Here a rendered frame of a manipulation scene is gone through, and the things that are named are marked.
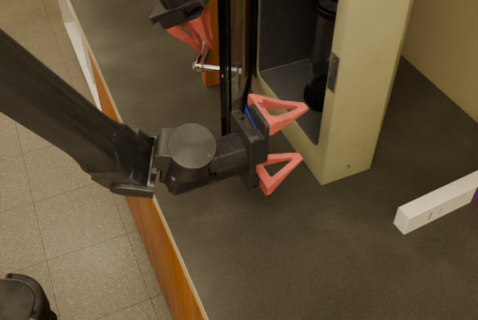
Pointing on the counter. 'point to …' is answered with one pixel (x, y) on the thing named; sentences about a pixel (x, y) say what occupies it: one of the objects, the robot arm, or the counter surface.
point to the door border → (227, 44)
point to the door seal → (230, 35)
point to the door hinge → (255, 16)
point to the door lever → (204, 60)
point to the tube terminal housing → (356, 67)
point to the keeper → (333, 72)
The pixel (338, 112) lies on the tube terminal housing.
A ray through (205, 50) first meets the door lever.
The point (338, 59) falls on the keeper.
